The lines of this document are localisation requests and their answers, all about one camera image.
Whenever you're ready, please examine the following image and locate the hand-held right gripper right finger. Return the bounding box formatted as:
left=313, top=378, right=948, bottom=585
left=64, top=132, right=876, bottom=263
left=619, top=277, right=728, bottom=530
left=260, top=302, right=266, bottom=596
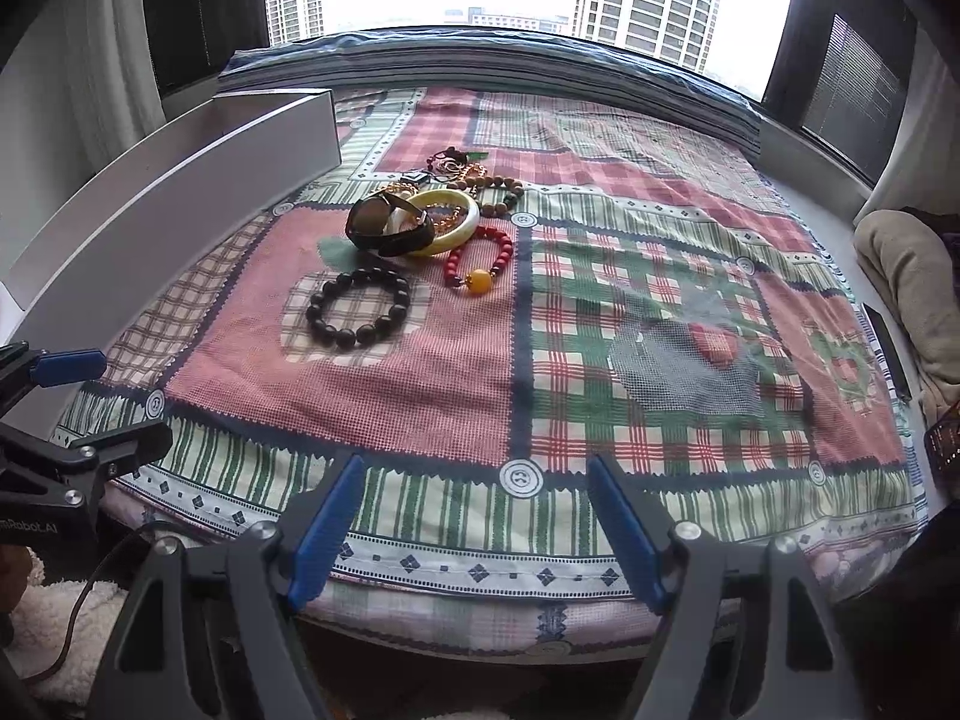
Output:
left=587, top=452, right=875, bottom=720

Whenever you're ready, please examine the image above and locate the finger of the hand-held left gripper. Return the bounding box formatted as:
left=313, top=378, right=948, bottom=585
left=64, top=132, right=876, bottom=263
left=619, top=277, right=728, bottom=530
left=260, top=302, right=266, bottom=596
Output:
left=0, top=418, right=175, bottom=507
left=0, top=341, right=107, bottom=410

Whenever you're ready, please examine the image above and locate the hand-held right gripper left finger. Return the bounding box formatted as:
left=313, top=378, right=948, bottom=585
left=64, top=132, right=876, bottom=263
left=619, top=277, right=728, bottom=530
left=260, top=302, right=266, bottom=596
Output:
left=86, top=452, right=366, bottom=720

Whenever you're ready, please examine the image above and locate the white box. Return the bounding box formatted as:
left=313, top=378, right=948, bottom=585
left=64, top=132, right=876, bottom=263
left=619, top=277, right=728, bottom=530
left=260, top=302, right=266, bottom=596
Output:
left=0, top=88, right=342, bottom=421

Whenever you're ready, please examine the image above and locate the dark bead bracelet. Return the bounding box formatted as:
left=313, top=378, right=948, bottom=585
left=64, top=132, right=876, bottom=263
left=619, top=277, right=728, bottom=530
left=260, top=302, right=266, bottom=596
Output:
left=305, top=268, right=412, bottom=350

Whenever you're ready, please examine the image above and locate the red bead bracelet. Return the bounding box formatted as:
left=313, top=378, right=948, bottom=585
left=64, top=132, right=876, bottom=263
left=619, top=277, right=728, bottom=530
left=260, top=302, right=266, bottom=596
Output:
left=442, top=223, right=515, bottom=295

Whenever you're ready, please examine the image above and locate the dark translucent bangle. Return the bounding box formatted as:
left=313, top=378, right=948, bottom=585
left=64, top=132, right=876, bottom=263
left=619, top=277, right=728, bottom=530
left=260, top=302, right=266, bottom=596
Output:
left=345, top=191, right=436, bottom=257

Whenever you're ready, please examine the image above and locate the pale jade bangle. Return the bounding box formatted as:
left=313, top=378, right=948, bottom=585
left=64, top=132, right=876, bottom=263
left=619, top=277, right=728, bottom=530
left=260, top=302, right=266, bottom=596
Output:
left=386, top=187, right=481, bottom=256

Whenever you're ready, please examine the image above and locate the gold bead necklace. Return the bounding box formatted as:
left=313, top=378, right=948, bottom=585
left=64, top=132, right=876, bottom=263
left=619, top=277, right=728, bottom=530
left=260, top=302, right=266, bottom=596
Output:
left=371, top=178, right=470, bottom=235

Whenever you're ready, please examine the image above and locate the wooden bead bracelet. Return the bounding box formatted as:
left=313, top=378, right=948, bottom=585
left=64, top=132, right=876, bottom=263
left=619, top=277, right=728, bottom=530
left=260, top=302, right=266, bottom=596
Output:
left=450, top=172, right=526, bottom=215

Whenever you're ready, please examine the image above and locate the red string pendant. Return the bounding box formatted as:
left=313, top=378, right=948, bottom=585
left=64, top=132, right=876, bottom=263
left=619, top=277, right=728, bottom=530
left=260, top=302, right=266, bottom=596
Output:
left=426, top=144, right=488, bottom=175

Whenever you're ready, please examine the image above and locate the white fleece cloth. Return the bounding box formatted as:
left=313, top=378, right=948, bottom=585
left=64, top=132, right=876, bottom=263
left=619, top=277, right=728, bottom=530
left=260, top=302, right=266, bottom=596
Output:
left=7, top=547, right=143, bottom=706

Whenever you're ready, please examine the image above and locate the patchwork plaid blanket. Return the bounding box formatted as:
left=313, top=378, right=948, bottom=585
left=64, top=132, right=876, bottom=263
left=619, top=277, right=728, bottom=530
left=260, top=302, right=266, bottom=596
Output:
left=52, top=86, right=927, bottom=661

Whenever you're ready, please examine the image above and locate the white curtain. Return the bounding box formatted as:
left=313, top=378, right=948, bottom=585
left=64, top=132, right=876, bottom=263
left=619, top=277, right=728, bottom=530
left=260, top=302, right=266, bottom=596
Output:
left=862, top=52, right=947, bottom=220
left=0, top=0, right=167, bottom=188

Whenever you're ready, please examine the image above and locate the black phone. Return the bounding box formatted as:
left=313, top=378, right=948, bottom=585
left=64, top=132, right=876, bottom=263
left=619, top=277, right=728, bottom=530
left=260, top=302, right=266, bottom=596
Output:
left=862, top=302, right=912, bottom=400

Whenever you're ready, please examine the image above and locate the beige cloth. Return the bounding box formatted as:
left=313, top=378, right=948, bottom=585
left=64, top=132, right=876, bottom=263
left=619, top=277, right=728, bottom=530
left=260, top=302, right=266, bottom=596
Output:
left=855, top=208, right=960, bottom=421

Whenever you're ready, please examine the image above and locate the slim high-rise building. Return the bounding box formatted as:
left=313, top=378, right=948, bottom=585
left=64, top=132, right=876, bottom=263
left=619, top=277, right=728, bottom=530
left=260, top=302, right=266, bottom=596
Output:
left=264, top=0, right=325, bottom=46

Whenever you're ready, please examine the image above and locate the blue striped bedding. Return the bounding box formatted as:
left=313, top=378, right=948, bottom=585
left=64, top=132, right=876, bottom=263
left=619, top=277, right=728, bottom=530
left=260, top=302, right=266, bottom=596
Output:
left=217, top=28, right=766, bottom=158

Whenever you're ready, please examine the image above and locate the window screen panel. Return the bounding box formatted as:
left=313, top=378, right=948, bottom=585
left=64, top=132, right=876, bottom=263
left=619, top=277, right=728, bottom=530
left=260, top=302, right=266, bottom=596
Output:
left=801, top=13, right=901, bottom=181

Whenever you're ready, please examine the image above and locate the low distant building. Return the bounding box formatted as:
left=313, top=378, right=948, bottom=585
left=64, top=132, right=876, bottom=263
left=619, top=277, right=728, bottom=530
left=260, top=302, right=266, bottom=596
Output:
left=442, top=6, right=569, bottom=36

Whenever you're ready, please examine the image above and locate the dark cable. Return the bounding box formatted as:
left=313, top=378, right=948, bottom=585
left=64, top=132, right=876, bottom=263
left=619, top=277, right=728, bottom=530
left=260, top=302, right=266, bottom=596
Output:
left=30, top=521, right=181, bottom=683

